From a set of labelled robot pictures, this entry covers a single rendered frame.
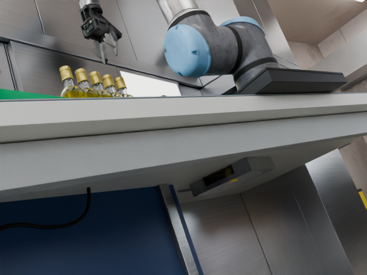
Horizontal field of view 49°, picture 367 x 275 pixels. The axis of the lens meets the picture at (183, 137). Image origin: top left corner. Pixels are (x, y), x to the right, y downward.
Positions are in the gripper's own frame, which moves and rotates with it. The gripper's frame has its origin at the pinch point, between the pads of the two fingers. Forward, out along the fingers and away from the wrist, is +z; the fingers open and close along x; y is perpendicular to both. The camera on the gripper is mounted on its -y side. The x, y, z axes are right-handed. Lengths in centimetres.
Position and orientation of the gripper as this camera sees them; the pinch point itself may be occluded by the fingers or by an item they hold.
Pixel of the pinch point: (111, 57)
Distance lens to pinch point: 149.7
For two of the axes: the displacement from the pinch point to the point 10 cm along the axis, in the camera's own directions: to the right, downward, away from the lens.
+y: -5.7, -0.4, -8.2
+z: 3.3, 9.0, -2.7
